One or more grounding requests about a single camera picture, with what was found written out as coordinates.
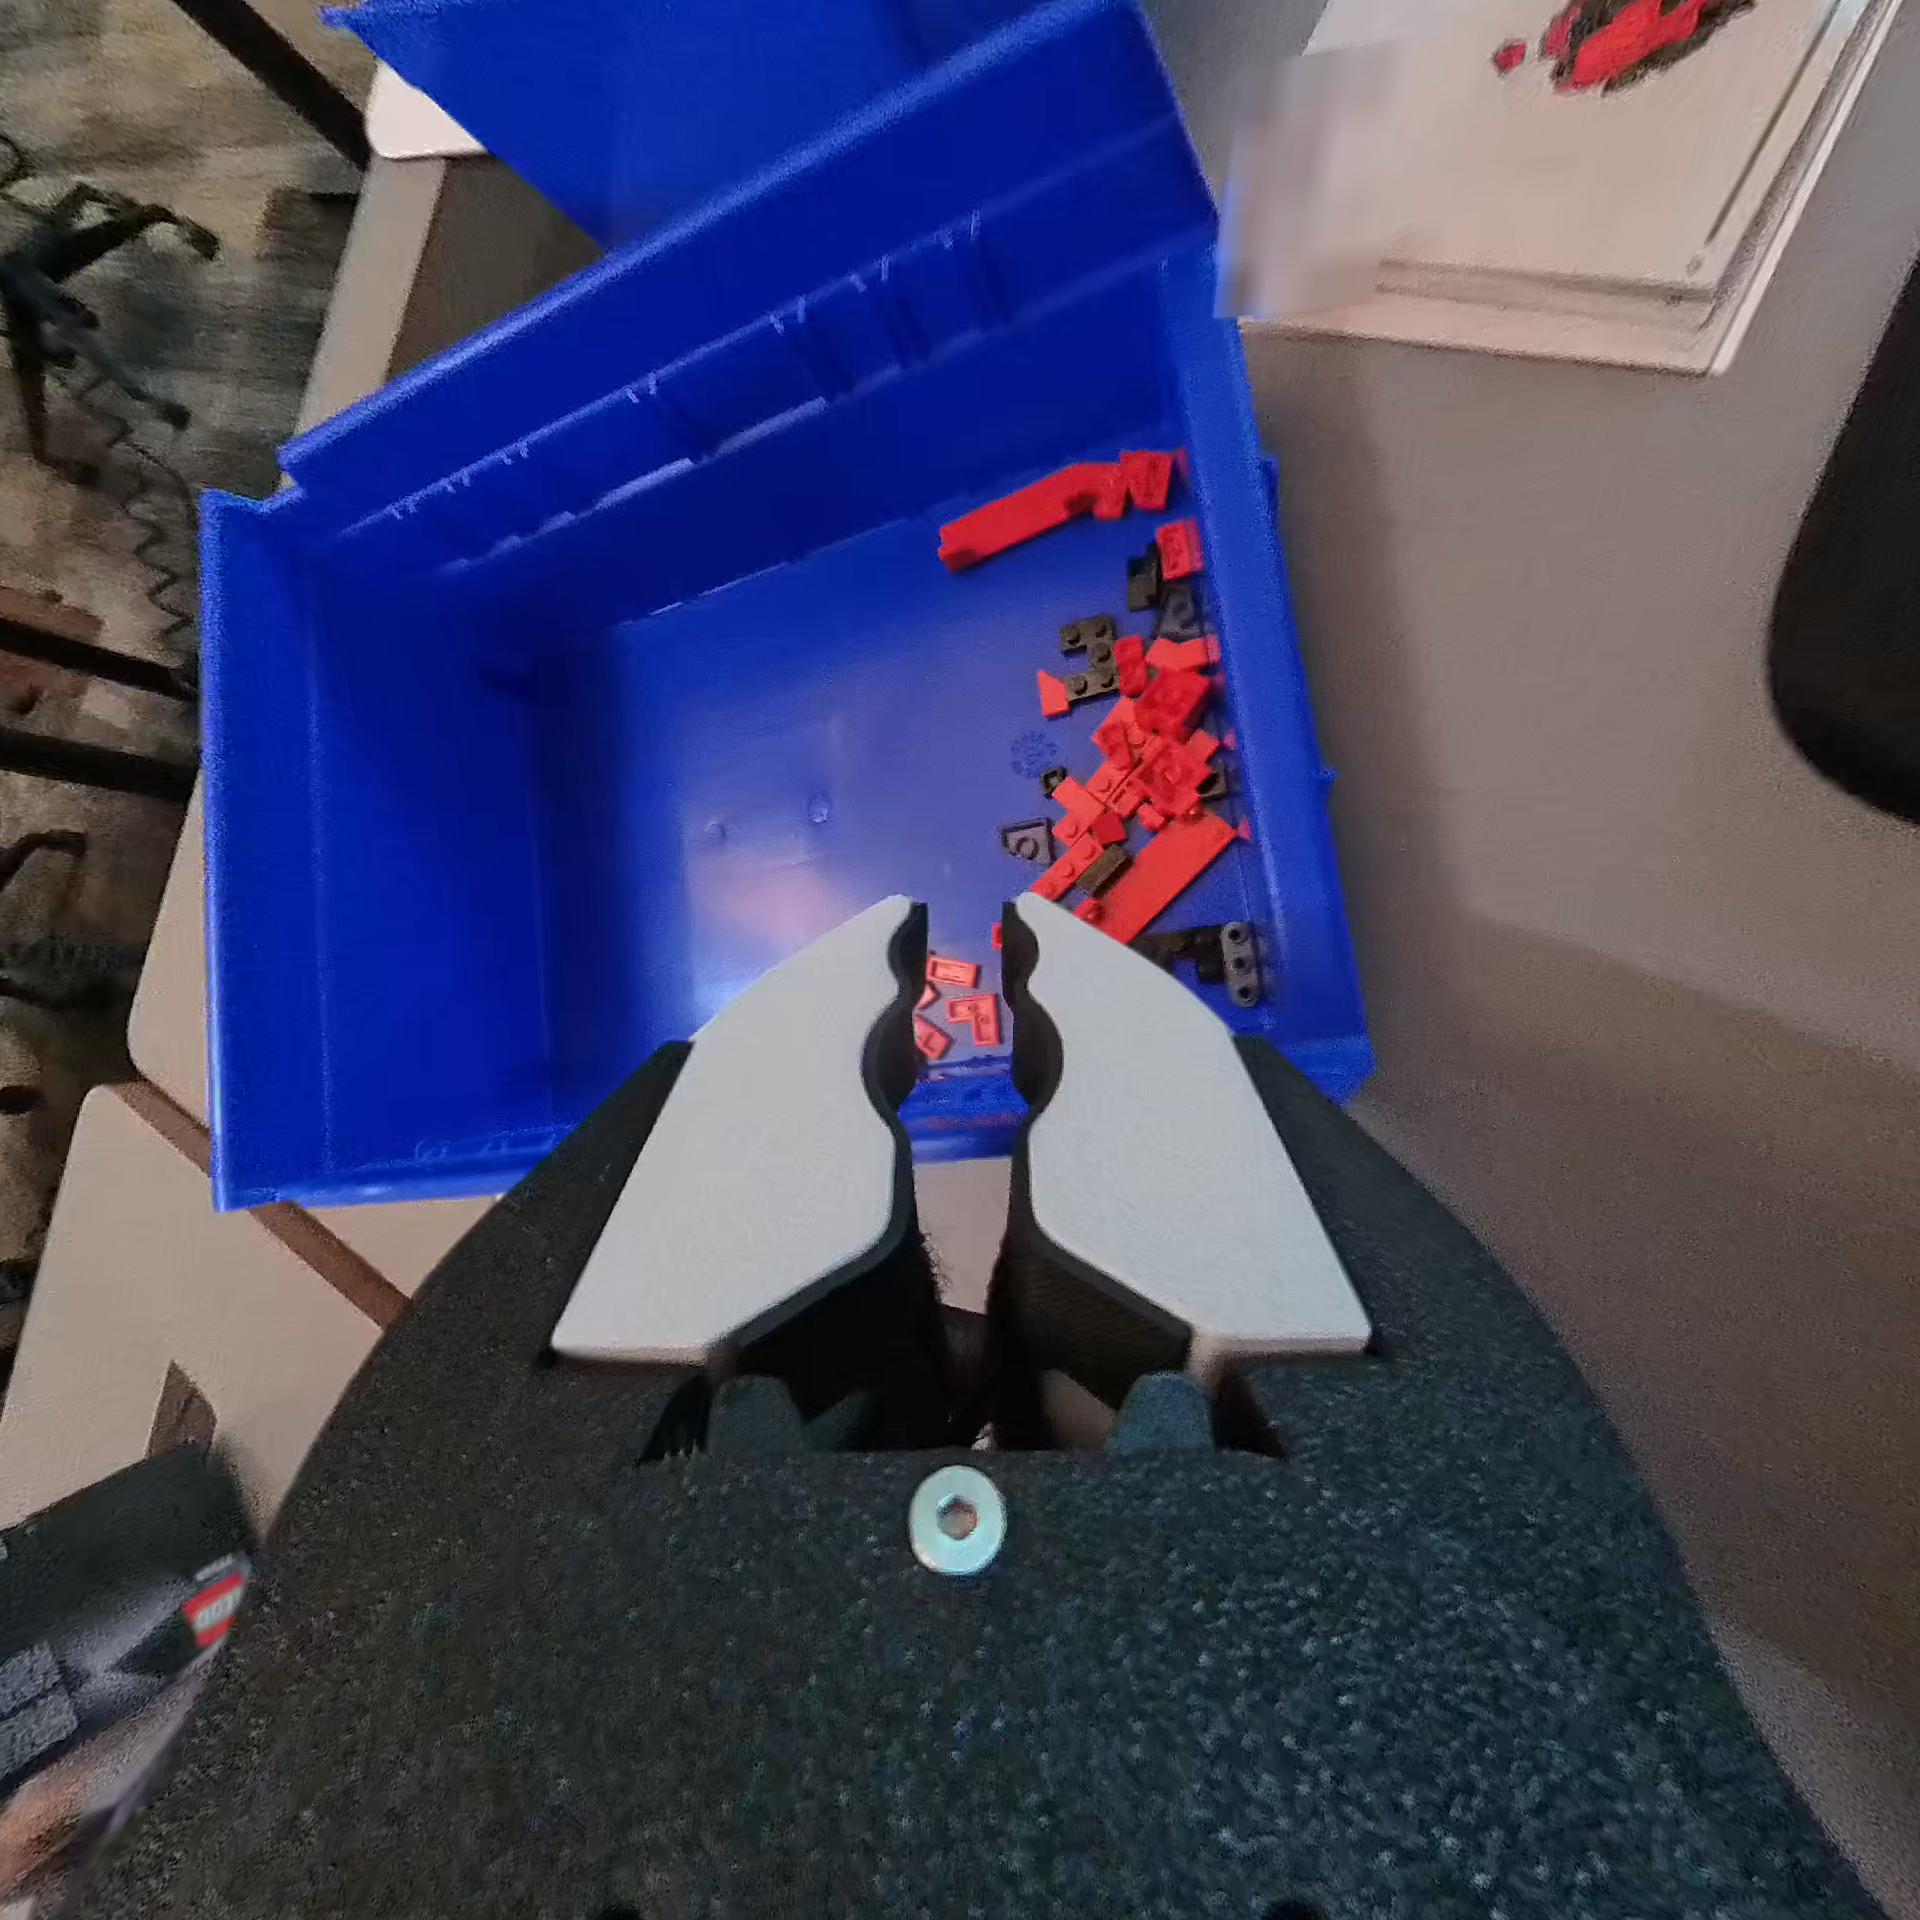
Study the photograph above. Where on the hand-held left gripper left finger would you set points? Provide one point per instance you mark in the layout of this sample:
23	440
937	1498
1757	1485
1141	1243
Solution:
733	1184

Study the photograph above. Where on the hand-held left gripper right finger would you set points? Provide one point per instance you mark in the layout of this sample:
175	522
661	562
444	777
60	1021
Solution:
1186	1184

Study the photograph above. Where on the pile of red lego pieces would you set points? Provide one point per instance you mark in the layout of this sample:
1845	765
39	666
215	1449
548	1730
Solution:
1156	748

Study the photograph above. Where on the blue plastic storage bin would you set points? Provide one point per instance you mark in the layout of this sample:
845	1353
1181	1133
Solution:
448	825
675	89

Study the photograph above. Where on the lego instruction booklet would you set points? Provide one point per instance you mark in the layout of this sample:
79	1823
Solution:
1573	179

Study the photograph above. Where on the orange car lego box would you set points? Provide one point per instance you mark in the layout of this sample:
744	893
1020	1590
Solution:
91	1651

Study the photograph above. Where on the black dimpled cushion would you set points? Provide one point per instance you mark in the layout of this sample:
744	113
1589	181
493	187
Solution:
1861	630

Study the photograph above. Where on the black swivel chair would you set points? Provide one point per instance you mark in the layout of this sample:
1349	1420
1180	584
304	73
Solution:
60	256

